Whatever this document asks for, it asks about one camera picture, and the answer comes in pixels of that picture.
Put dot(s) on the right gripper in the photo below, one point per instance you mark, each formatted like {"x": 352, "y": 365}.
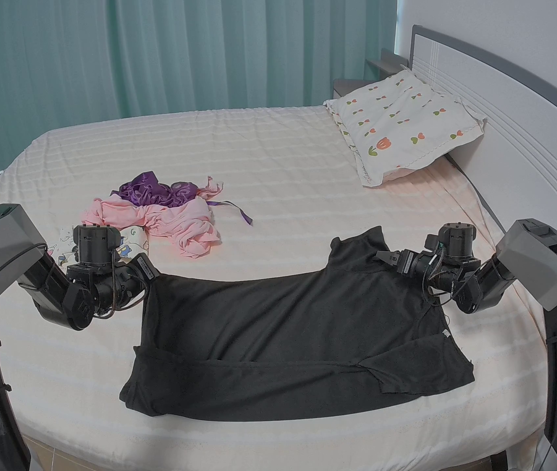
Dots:
{"x": 413, "y": 264}

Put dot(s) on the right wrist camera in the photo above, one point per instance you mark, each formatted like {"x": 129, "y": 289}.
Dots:
{"x": 433, "y": 243}

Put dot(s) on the blue-green curtain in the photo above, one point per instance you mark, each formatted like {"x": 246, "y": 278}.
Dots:
{"x": 160, "y": 42}

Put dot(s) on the grey bedside table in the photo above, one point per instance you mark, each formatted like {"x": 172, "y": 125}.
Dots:
{"x": 352, "y": 86}

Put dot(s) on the pink garment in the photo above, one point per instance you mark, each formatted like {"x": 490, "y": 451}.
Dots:
{"x": 180, "y": 223}

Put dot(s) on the white printed garment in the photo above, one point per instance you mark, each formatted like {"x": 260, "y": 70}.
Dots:
{"x": 133, "y": 241}

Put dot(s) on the purple garment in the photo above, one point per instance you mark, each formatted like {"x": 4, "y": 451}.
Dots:
{"x": 151, "y": 192}

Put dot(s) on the white printed pillow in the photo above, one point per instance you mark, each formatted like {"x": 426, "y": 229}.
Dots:
{"x": 396, "y": 125}

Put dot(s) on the black T-shirt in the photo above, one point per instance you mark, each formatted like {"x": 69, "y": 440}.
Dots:
{"x": 283, "y": 322}

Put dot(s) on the bed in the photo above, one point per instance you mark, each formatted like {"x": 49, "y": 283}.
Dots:
{"x": 259, "y": 155}

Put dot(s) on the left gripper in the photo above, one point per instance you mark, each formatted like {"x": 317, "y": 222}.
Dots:
{"x": 133, "y": 282}

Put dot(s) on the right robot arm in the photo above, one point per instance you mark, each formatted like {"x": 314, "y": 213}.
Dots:
{"x": 533, "y": 263}

